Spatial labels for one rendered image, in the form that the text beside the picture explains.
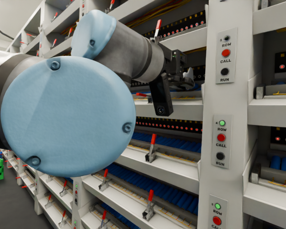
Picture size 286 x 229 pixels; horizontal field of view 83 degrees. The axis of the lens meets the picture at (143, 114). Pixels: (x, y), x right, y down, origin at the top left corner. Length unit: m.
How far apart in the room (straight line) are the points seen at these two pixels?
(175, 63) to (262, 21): 0.19
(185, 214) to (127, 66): 0.49
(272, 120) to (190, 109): 0.17
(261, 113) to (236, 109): 0.04
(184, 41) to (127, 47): 0.25
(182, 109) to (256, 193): 0.25
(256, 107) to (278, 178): 0.17
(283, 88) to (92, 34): 0.40
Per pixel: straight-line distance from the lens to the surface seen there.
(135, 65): 0.31
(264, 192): 0.46
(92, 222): 0.98
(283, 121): 0.41
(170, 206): 0.63
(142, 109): 0.55
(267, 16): 0.46
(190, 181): 0.48
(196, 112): 0.45
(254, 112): 0.41
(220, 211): 0.47
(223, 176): 0.44
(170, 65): 0.44
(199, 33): 0.49
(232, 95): 0.42
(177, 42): 0.52
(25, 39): 2.32
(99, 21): 0.27
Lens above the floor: 0.88
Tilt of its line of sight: 1 degrees down
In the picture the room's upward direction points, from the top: 3 degrees clockwise
